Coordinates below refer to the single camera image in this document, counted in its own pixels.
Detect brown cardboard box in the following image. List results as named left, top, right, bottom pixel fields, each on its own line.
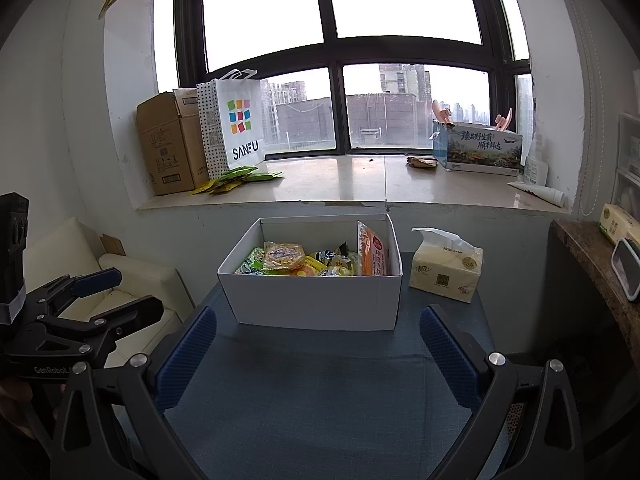
left=136, top=91, right=197, bottom=197
left=172, top=88, right=211, bottom=188

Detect stone counter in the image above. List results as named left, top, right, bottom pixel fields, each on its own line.
left=549, top=219, right=640, bottom=376

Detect woven chair seat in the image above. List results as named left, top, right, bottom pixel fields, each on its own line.
left=505, top=400, right=529, bottom=442

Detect small cardboard piece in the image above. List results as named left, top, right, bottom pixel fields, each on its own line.
left=98, top=233, right=127, bottom=257

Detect white rounded device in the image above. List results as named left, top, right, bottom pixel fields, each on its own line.
left=611, top=237, right=640, bottom=302

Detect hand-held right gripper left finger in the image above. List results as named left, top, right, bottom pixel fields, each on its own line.
left=50, top=305, right=218, bottom=480

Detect person's left hand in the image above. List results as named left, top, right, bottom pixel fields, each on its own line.
left=0, top=375, right=40, bottom=438

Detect white pouch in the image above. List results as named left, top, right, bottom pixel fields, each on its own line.
left=522, top=135, right=549, bottom=186

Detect clear plastic drawers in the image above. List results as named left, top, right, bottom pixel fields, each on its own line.
left=612, top=112, right=640, bottom=216

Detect pale green tissue box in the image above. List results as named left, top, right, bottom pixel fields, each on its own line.
left=599, top=203, right=640, bottom=247

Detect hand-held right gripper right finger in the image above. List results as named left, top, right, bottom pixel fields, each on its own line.
left=419, top=304, right=586, bottom=480

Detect white tube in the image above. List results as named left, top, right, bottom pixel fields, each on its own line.
left=507, top=180, right=568, bottom=208

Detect stone windowsill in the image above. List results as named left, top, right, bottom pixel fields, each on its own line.
left=136, top=154, right=571, bottom=218

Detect cream sofa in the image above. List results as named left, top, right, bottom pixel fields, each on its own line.
left=22, top=216, right=196, bottom=361

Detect white paper shopping bag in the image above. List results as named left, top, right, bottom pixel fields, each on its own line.
left=196, top=67, right=267, bottom=181

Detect blue table cloth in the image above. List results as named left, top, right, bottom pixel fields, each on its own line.
left=117, top=252, right=511, bottom=480

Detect bunch of green sachets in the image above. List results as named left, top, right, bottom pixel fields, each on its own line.
left=190, top=166, right=284, bottom=196

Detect heap of assorted snack packets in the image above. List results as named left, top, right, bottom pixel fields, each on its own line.
left=235, top=221, right=391, bottom=277

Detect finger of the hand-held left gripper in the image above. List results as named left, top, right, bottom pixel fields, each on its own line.
left=25, top=267, right=123, bottom=321
left=45, top=295, right=165, bottom=358

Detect white cardboard box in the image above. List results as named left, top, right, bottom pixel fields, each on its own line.
left=216, top=213, right=404, bottom=332

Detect yellow tissue pack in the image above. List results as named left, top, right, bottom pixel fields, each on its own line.
left=408, top=226, right=484, bottom=304

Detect black window frame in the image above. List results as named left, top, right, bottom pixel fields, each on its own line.
left=152, top=0, right=533, bottom=157

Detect landscape printed box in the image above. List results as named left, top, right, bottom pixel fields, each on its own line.
left=432, top=120, right=524, bottom=176

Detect white curtain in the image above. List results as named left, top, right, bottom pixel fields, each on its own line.
left=547, top=0, right=615, bottom=221

